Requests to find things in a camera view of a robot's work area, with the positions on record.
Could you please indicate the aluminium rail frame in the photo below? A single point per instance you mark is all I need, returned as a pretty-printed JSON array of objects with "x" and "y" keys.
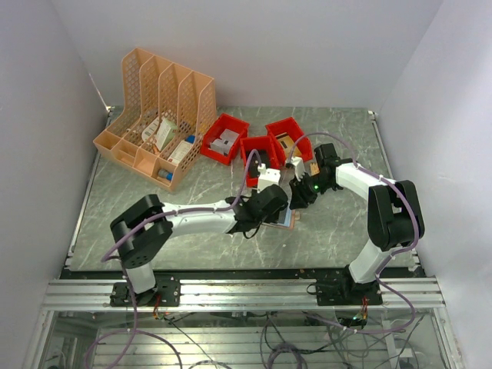
[{"x": 245, "y": 323}]

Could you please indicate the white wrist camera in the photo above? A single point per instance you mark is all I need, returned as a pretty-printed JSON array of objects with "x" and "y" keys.
[
  {"x": 267, "y": 177},
  {"x": 297, "y": 164}
]

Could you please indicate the gold striped card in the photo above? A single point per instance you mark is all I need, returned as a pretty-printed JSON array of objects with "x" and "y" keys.
[{"x": 287, "y": 145}]

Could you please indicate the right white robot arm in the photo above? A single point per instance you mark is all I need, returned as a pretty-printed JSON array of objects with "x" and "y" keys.
[{"x": 394, "y": 219}]

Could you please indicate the peach mesh file organizer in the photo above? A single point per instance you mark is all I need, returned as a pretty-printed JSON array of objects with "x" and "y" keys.
[{"x": 168, "y": 109}]

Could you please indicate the green white box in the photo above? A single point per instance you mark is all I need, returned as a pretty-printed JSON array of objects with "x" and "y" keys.
[{"x": 164, "y": 134}]

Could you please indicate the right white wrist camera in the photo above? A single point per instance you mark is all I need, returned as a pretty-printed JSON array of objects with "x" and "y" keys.
[{"x": 297, "y": 164}]

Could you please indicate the tan leather card holder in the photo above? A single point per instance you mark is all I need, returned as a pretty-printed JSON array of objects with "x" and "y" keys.
[{"x": 286, "y": 219}]

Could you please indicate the grey white boxes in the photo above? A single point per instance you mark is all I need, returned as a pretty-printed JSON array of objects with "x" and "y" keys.
[{"x": 223, "y": 144}]

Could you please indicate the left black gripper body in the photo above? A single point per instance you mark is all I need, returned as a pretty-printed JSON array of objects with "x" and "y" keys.
[{"x": 272, "y": 219}]

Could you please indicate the red white box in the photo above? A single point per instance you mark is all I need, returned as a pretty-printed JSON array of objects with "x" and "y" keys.
[{"x": 180, "y": 152}]

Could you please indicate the red bin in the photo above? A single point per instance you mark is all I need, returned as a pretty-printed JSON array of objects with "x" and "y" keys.
[
  {"x": 290, "y": 126},
  {"x": 265, "y": 147},
  {"x": 224, "y": 121}
]

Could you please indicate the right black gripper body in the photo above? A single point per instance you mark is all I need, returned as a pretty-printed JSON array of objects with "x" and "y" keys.
[{"x": 307, "y": 187}]

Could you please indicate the orange patterned card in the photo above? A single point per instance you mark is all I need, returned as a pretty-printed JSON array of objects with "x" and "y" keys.
[{"x": 314, "y": 169}]

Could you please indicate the white labelled packet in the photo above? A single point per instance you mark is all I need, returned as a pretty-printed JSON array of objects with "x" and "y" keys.
[{"x": 150, "y": 129}]

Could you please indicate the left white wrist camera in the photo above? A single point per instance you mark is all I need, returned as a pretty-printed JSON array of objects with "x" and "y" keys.
[{"x": 267, "y": 177}]

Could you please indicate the blue capped bottle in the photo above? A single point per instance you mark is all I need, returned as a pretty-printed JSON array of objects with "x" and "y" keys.
[{"x": 164, "y": 174}]

